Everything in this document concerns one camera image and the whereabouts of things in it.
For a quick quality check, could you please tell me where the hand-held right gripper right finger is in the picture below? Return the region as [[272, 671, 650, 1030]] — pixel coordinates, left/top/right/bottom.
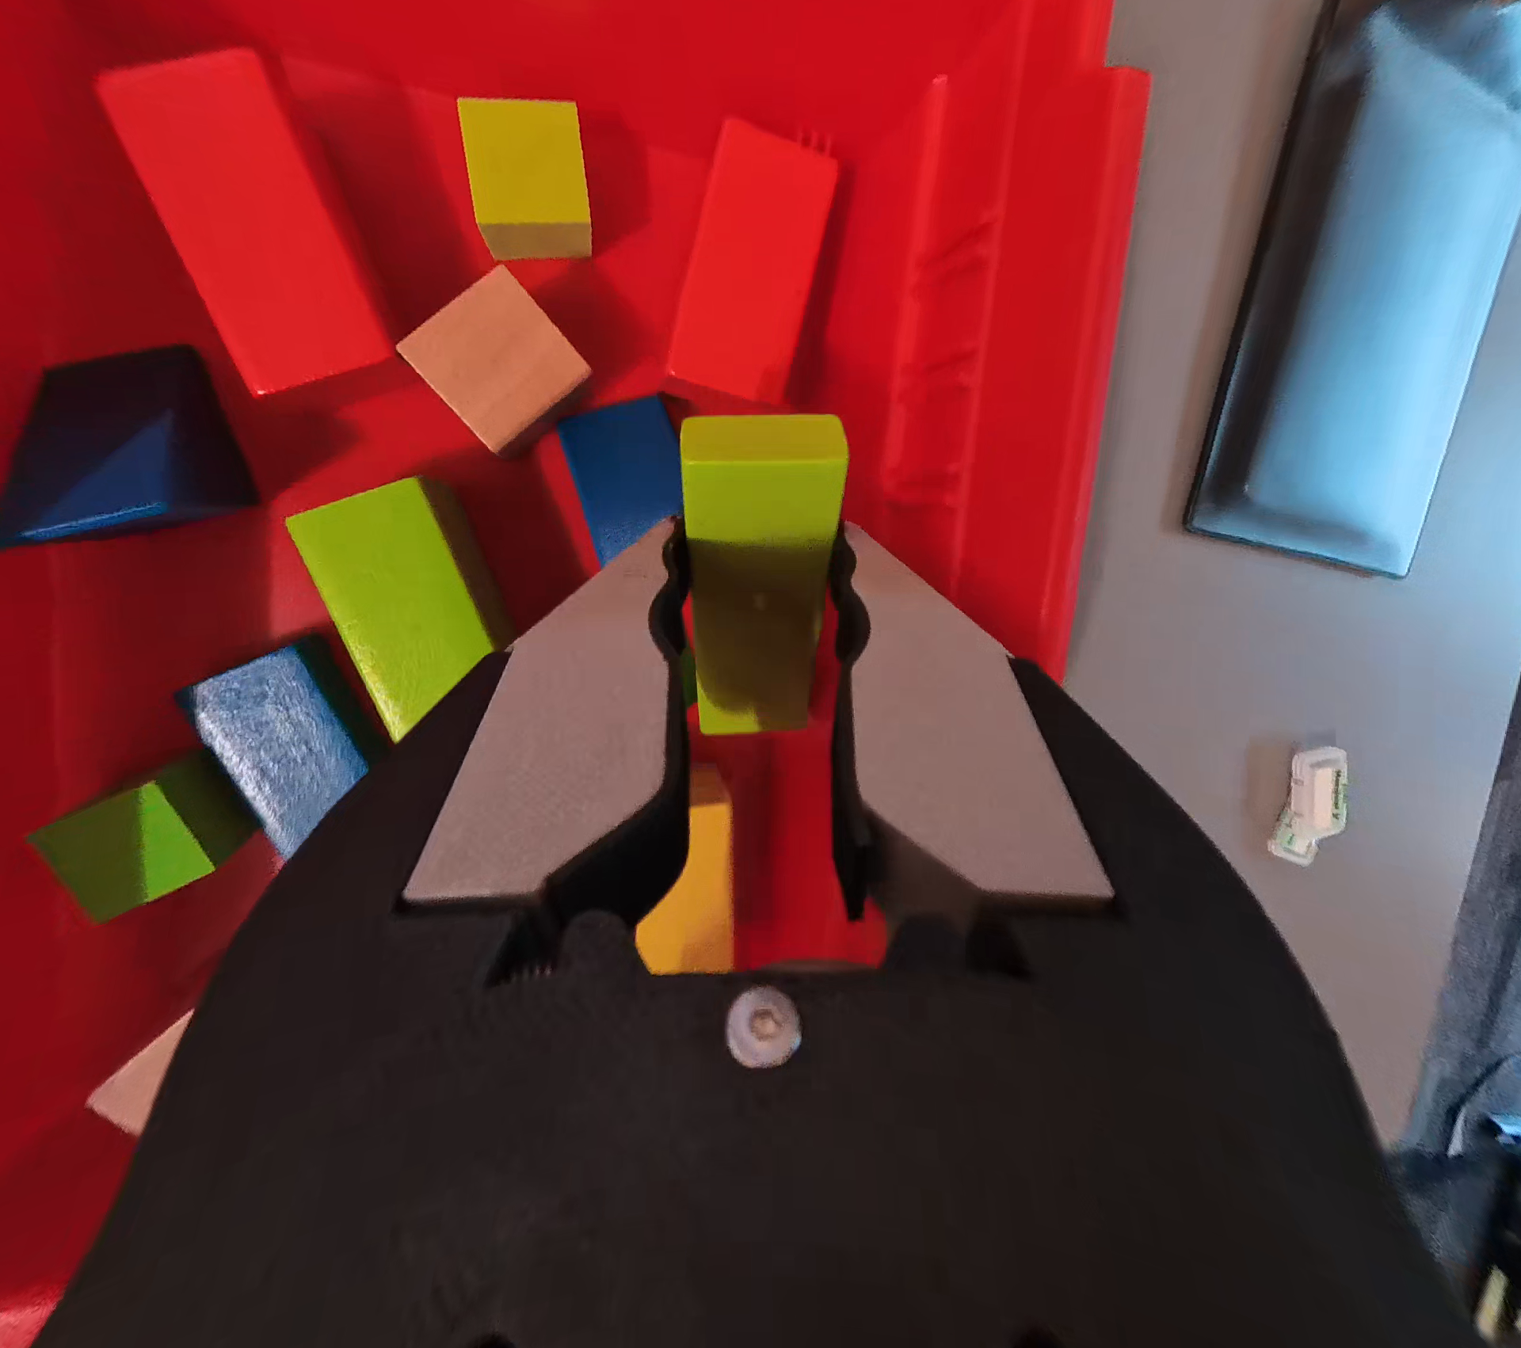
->
[[829, 521, 1119, 921]]

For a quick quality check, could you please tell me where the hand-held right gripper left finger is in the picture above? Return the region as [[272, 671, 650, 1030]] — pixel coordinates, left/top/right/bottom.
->
[[402, 521, 691, 909]]

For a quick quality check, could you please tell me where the green wooden wedge block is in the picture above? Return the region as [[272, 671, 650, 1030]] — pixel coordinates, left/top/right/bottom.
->
[[26, 752, 260, 925]]

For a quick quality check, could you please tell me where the blue wooden wedge block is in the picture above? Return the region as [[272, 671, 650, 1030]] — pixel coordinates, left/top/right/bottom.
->
[[0, 344, 260, 551]]

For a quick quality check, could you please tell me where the blue grey fabric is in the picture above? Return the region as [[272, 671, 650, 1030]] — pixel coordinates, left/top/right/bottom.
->
[[1383, 647, 1521, 1348]]

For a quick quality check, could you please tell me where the metal stand base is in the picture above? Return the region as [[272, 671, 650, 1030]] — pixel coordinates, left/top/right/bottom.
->
[[1184, 0, 1521, 580]]

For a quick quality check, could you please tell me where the yellow wooden block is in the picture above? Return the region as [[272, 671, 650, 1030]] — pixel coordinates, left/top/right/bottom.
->
[[634, 768, 739, 978]]

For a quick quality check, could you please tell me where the long red wooden block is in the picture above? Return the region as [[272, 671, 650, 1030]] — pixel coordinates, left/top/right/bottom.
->
[[96, 48, 396, 401]]

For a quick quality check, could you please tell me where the small white plastic clip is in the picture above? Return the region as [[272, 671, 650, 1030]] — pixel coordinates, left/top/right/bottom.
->
[[1265, 744, 1352, 868]]

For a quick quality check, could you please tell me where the natural wooden block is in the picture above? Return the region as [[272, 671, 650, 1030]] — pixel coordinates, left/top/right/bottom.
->
[[396, 265, 593, 460], [85, 1008, 197, 1140]]

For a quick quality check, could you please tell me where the yellow-green wooden block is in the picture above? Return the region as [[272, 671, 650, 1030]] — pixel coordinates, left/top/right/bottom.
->
[[457, 100, 593, 263]]

